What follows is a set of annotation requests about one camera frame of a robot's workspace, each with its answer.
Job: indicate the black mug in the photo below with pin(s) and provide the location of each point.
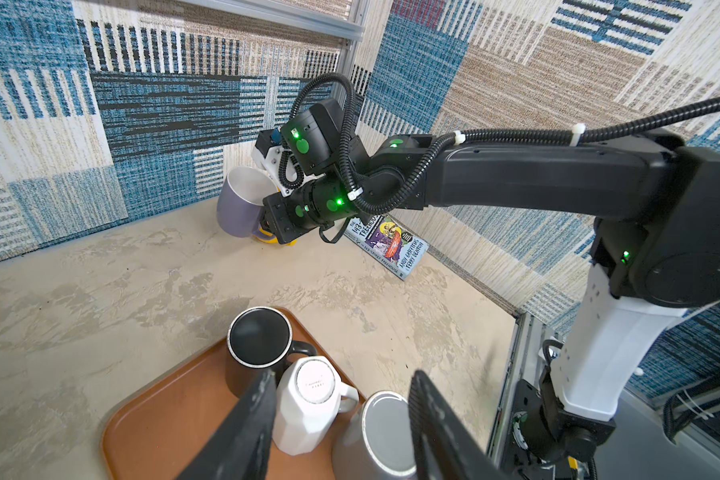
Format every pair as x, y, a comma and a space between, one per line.
259, 339

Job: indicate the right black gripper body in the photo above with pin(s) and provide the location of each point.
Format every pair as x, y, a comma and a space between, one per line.
286, 218

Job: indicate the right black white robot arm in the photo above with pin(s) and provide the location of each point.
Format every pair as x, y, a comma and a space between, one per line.
656, 252

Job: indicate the white mug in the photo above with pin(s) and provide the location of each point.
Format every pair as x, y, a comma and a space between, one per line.
310, 395

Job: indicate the grey mug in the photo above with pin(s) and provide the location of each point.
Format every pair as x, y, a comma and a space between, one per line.
377, 442

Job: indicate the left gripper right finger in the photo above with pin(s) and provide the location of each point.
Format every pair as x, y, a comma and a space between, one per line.
443, 448

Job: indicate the brown plastic tray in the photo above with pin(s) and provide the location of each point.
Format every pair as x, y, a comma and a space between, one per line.
157, 432

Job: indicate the purple mug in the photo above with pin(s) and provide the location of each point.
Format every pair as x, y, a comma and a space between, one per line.
240, 203

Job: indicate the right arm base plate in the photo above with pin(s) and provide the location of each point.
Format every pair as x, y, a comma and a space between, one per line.
530, 451

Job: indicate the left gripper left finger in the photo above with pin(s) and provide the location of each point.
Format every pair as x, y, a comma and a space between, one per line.
240, 447

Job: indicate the colourful magazine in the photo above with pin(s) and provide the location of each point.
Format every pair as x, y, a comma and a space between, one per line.
396, 248

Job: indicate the yellow mug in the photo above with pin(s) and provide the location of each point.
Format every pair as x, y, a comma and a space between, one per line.
263, 235

